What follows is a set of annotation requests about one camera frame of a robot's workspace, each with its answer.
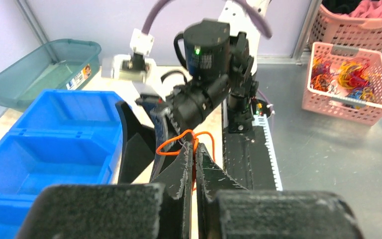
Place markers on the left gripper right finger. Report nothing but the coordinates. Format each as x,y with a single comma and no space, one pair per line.
210,180

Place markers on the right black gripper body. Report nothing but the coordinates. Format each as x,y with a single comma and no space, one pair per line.
192,101

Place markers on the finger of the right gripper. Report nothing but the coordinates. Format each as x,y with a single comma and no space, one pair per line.
138,144
161,118

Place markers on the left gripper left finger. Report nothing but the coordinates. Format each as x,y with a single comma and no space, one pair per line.
175,209

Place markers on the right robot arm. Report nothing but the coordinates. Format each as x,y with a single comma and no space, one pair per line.
216,53

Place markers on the blue three-compartment bin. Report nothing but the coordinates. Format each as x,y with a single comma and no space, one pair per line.
64,137

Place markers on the teal transparent plastic tub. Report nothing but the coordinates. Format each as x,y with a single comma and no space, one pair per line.
63,64

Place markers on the pink plastic basket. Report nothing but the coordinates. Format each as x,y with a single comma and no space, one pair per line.
344,82

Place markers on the large pink laundry basket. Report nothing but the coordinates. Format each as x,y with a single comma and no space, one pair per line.
355,23

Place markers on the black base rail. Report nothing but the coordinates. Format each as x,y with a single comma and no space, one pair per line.
245,157

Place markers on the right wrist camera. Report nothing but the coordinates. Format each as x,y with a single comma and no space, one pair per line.
137,66

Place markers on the white toothed cable strip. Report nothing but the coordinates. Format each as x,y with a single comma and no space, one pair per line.
262,121

